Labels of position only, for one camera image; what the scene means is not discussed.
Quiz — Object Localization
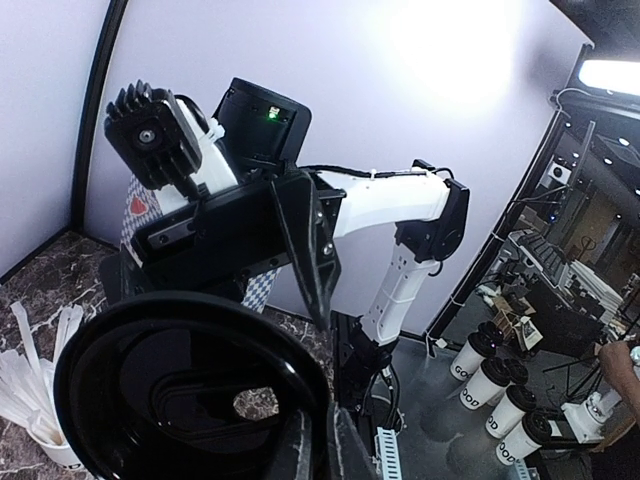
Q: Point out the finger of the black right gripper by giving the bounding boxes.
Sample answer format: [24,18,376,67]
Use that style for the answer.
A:
[270,170,343,331]

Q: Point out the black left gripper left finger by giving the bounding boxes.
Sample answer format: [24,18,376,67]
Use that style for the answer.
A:
[261,409,325,480]

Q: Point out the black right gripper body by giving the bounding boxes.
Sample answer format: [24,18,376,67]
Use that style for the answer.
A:
[120,173,292,301]

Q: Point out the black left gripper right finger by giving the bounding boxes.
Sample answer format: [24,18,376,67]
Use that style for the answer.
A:
[329,404,378,480]

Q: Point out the black coffee cup lid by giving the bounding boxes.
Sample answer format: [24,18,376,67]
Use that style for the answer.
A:
[54,291,330,479]

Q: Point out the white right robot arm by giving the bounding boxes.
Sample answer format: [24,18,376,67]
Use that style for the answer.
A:
[104,79,469,345]

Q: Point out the person forearm in background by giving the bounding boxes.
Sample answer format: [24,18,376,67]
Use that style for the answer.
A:
[598,341,639,423]

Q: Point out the white lidded cup on floor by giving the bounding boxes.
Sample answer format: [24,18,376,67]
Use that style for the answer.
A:
[449,322,504,381]

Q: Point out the white cup holding straws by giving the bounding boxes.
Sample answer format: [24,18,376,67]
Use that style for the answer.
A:
[27,430,85,471]

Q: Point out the bundle of wrapped straws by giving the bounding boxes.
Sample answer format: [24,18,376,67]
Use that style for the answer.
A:
[1,302,84,446]

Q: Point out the white slotted cable duct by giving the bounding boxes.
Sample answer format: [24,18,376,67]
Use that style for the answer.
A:
[374,427,403,480]

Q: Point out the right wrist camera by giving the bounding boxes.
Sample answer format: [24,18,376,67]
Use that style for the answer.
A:
[214,77,312,174]

